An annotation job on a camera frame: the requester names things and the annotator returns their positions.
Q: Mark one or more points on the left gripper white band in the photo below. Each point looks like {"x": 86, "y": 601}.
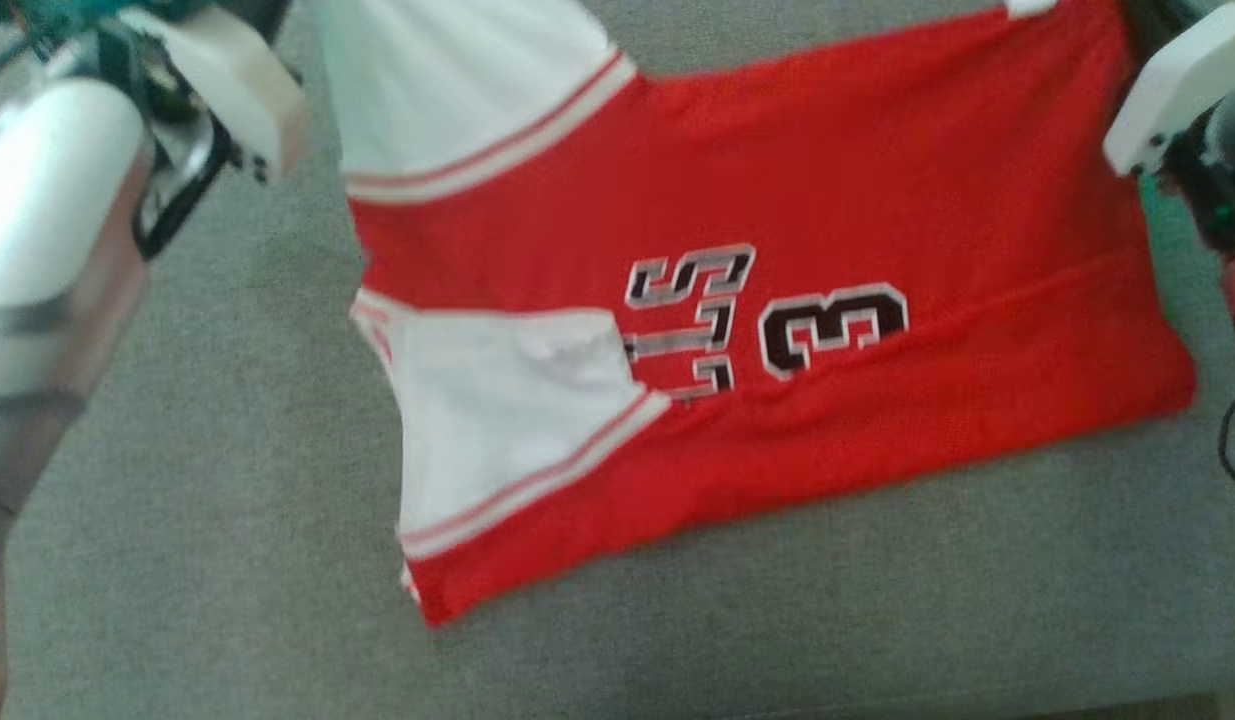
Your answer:
{"x": 227, "y": 90}

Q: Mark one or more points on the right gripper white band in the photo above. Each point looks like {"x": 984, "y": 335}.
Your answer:
{"x": 1177, "y": 90}

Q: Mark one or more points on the red basketball jersey white trim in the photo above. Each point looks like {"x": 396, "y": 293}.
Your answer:
{"x": 877, "y": 180}

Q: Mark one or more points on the grey fabric sofa seat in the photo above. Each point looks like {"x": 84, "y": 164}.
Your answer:
{"x": 227, "y": 450}

